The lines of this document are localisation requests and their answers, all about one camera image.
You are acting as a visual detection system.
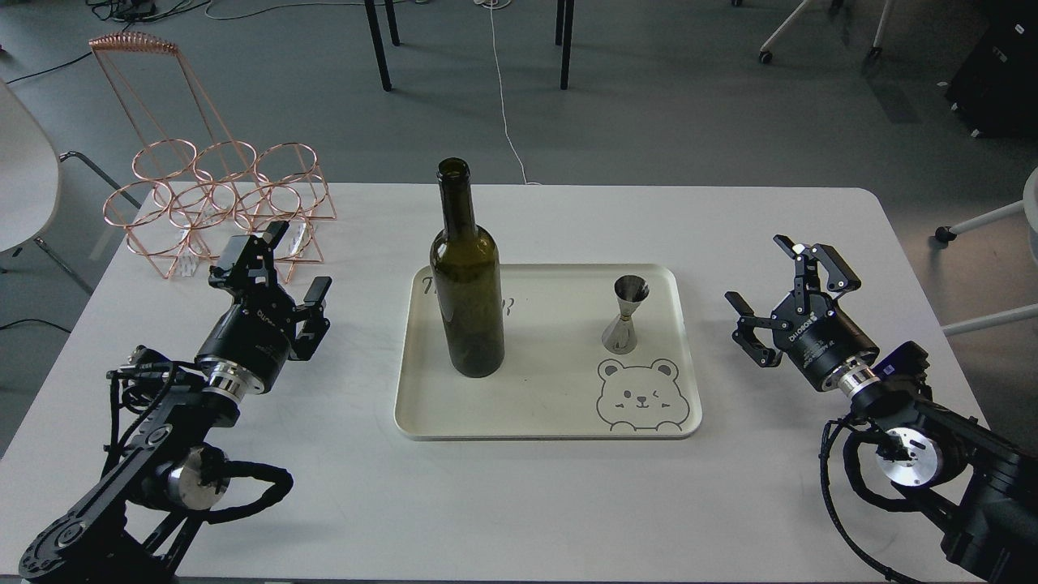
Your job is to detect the white rolling chair legs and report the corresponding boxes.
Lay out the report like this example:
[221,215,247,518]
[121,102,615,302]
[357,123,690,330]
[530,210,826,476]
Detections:
[756,1,898,66]

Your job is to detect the black cables on floor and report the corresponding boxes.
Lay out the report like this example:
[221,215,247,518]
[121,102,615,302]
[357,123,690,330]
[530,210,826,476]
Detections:
[4,0,213,86]

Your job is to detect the white cable on floor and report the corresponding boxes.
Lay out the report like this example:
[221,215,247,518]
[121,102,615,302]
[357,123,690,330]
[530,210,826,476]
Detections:
[474,0,543,187]

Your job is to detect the cream bear serving tray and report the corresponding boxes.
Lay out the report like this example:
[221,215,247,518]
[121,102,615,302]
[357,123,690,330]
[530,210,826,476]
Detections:
[394,265,703,440]

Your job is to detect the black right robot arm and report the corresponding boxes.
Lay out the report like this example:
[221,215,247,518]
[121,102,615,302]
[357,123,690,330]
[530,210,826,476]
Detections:
[726,235,1037,583]

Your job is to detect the dark green wine bottle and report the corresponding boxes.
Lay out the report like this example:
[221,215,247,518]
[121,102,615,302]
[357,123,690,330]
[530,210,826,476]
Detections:
[429,157,506,378]

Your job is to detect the white chair base right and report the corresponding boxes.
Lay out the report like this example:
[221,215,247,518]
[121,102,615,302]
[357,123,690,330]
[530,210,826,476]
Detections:
[934,168,1038,337]

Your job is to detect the silver metal jigger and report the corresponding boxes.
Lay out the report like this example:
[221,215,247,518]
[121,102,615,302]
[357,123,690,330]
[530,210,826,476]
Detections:
[601,274,650,354]

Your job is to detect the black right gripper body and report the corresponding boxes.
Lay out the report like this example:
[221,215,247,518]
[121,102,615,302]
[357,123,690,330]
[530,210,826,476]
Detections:
[735,247,879,392]

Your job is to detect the copper wire wine rack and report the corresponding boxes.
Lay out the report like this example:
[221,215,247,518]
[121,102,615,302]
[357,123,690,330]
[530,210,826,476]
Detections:
[89,31,338,281]

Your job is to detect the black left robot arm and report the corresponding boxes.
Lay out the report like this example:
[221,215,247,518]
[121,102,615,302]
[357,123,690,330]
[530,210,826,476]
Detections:
[19,221,332,583]

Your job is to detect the black table legs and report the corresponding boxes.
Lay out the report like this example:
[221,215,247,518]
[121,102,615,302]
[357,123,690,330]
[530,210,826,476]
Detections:
[364,0,575,92]

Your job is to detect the black equipment case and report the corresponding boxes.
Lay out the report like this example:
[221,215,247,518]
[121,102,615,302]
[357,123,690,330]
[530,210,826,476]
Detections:
[946,1,1037,137]

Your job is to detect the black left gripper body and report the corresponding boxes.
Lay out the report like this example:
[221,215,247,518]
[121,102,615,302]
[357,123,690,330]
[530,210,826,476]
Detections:
[195,237,330,396]

